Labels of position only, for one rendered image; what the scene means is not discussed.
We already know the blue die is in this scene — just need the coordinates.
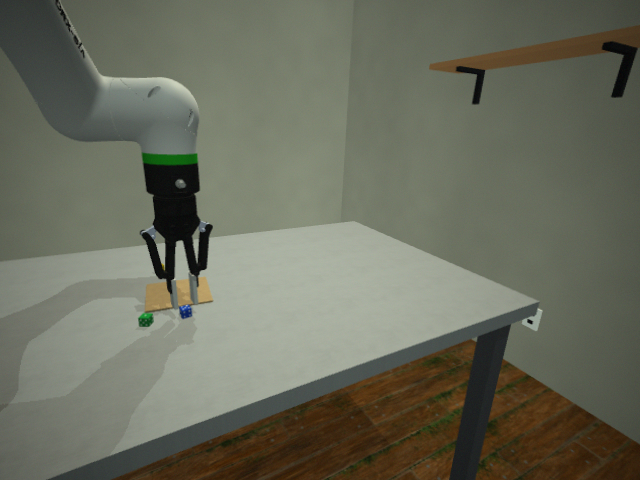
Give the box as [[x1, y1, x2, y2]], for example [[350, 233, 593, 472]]
[[179, 305, 192, 319]]

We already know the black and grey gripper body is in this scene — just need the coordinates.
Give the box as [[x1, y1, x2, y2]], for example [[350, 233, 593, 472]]
[[153, 194, 200, 242]]

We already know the tan square mat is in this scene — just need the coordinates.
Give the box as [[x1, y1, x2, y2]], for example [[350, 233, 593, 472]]
[[145, 277, 213, 313]]

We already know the green die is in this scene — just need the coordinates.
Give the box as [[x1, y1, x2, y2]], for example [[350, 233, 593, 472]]
[[138, 313, 154, 327]]

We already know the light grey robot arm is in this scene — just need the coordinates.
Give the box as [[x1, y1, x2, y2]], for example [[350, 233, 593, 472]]
[[0, 0, 200, 198]]

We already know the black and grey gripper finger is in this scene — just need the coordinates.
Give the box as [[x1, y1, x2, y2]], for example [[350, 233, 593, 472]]
[[182, 221, 213, 305], [140, 225, 179, 310]]

